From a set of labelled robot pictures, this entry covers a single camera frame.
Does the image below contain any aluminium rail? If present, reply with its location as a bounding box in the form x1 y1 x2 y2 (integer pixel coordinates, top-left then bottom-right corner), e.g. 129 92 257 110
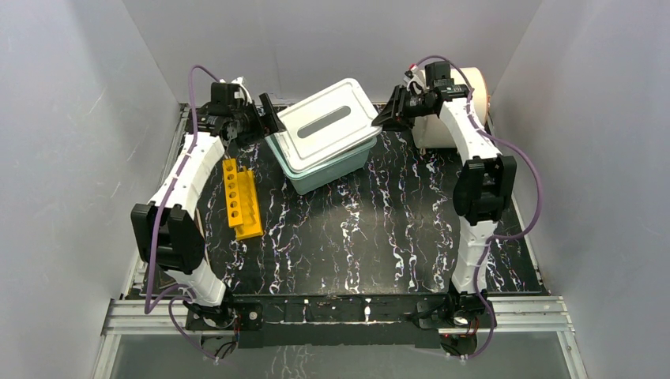
102 295 574 336

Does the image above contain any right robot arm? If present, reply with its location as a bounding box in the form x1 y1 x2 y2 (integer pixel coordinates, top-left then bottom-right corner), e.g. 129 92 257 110
371 60 517 295

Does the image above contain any teal plastic bin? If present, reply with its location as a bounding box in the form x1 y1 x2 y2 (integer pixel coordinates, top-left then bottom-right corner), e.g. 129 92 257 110
265 137 377 195

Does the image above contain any cream cylindrical drum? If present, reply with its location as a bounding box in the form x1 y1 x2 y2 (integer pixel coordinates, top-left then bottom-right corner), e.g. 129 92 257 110
412 66 491 150

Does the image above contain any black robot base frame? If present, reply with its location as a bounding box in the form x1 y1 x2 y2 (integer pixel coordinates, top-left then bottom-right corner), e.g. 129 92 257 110
186 293 497 354

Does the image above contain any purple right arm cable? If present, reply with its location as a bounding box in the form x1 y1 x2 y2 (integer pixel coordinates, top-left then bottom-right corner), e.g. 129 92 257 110
410 54 545 362

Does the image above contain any white plastic lid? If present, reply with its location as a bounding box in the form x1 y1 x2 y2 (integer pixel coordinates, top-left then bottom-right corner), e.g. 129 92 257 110
274 78 382 173

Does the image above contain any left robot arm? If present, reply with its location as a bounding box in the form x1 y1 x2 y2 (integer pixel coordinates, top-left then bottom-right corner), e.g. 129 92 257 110
130 81 285 328

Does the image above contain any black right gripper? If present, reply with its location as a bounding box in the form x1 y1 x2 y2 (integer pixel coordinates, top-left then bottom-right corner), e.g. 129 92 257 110
370 85 433 133

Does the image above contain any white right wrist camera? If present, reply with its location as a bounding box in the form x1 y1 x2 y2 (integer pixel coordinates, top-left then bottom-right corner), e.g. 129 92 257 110
404 64 425 95

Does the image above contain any yellow test tube rack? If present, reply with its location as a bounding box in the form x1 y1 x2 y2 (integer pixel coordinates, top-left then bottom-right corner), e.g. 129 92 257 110
222 158 264 241

